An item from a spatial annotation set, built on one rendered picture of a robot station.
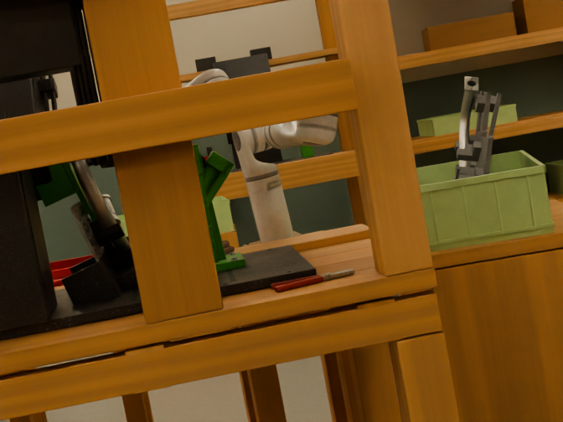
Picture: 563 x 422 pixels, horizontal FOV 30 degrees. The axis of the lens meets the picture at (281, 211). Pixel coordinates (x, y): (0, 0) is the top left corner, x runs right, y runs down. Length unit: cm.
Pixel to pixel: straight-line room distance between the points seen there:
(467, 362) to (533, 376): 17
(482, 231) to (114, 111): 119
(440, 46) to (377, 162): 559
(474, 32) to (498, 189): 486
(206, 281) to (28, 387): 36
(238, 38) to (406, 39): 124
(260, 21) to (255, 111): 602
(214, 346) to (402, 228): 40
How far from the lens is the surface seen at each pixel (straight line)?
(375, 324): 191
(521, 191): 268
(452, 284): 265
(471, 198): 267
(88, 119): 180
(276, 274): 202
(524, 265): 266
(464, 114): 316
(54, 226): 789
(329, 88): 182
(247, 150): 275
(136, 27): 185
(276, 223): 278
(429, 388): 196
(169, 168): 184
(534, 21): 763
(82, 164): 217
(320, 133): 237
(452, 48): 738
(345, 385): 278
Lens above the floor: 121
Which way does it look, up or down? 5 degrees down
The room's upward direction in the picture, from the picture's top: 10 degrees counter-clockwise
